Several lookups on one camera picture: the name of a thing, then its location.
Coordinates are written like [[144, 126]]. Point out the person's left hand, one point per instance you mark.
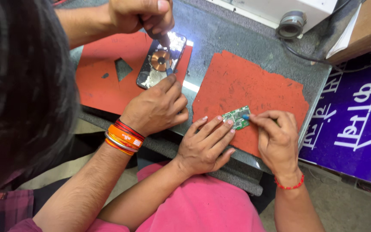
[[198, 151]]

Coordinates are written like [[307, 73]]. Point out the brown wooden box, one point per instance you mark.
[[369, 29]]

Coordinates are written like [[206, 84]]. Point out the white paper sheets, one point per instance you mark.
[[345, 37]]

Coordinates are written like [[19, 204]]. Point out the black tool with blue tip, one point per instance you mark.
[[163, 40]]

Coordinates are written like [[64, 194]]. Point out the person's right hand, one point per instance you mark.
[[279, 145]]

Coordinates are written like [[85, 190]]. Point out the white appliance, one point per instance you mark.
[[285, 8]]

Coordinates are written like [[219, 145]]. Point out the grey table cover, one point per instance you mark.
[[237, 35]]

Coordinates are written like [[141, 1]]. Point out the opened smartphone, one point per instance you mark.
[[150, 75]]

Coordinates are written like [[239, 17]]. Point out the orange and red wristbands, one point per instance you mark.
[[126, 137]]

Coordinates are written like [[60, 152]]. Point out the torn orange work mat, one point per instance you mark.
[[243, 83]]

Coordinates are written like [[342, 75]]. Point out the grey round lens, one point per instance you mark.
[[290, 25]]

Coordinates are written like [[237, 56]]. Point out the orange mat with triangular cutout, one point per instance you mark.
[[98, 83]]

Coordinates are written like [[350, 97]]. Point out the copper charging coil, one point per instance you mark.
[[157, 61]]

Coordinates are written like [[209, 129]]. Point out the green circuit board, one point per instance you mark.
[[237, 116]]

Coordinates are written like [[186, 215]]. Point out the purple sign board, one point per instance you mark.
[[353, 129]]

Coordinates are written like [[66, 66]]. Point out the pink shirt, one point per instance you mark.
[[198, 203]]

